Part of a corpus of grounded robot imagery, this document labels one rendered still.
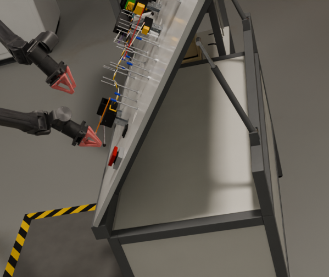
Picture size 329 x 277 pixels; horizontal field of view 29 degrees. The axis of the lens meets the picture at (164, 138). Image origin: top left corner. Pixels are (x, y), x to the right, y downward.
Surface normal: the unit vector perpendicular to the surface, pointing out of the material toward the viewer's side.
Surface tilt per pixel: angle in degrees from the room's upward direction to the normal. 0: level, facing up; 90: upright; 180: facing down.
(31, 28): 90
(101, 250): 0
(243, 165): 0
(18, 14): 90
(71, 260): 0
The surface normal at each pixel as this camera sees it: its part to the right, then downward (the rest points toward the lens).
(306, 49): -0.25, -0.79
